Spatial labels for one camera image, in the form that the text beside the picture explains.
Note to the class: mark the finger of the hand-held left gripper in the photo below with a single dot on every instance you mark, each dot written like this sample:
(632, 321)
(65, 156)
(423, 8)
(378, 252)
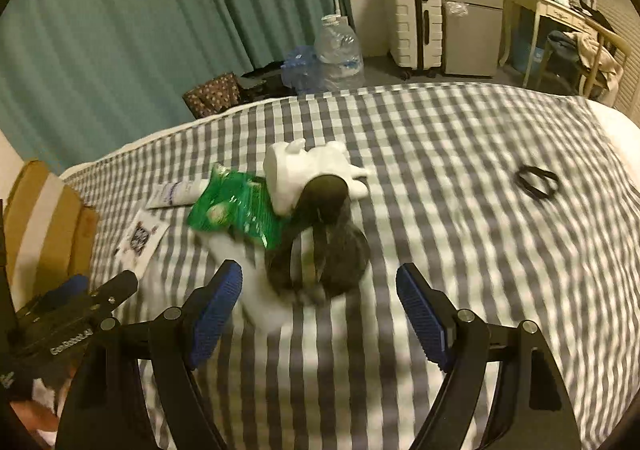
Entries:
(65, 291)
(117, 287)

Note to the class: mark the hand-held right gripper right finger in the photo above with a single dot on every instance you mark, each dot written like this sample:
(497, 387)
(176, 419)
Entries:
(420, 315)

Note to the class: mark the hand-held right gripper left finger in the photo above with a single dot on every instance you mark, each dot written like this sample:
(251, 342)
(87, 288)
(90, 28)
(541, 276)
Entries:
(217, 315)

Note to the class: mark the brown cardboard box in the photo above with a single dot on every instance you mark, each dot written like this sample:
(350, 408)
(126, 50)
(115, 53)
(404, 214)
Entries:
(45, 210)

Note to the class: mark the dark cloth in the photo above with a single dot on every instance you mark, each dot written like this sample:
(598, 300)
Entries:
(330, 240)

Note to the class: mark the person's left forearm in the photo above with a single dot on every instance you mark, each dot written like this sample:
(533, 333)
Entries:
(27, 417)

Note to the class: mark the clear plastic wrapper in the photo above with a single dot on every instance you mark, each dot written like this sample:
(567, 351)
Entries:
(255, 295)

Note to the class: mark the black and white sachet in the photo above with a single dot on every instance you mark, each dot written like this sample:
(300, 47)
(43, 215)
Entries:
(140, 237)

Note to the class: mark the checkered bed sheet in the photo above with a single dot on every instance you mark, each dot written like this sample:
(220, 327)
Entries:
(450, 230)

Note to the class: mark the green snack packet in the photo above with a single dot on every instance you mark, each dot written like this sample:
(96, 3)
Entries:
(240, 210)

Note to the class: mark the white tube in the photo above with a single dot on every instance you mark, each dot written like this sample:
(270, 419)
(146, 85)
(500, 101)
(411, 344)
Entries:
(175, 194)

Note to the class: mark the white plastic object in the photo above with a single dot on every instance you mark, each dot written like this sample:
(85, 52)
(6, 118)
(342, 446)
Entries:
(290, 170)

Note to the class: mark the patterned brown bag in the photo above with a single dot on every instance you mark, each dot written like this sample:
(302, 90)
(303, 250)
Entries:
(210, 95)

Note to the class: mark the black bag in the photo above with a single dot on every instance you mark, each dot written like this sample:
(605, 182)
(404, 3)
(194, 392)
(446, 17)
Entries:
(262, 80)

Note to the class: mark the blue wrapped bottle pack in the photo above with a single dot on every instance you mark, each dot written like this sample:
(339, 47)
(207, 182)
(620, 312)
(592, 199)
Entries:
(300, 70)

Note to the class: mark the wide green curtain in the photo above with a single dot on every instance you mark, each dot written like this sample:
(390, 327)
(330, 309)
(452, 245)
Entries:
(150, 30)

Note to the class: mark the large clear water jug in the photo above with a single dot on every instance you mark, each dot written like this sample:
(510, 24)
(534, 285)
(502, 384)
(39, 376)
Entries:
(340, 50)

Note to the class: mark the blue bin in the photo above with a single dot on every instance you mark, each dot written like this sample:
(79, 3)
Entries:
(526, 48)

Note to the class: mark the white ribbed suitcase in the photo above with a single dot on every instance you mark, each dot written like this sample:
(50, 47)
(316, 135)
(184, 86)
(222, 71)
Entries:
(412, 25)

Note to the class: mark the cream wooden chair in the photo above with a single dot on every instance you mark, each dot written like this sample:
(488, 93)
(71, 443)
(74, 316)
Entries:
(560, 50)

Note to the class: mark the grey mini fridge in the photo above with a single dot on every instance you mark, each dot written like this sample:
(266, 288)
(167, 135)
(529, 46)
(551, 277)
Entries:
(472, 15)

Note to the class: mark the beige clothing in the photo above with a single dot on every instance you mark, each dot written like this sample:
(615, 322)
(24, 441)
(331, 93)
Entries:
(597, 58)

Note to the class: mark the white louvred door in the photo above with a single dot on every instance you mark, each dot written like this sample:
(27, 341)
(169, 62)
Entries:
(617, 45)

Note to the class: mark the cream dressing table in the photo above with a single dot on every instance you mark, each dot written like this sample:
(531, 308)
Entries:
(550, 5)

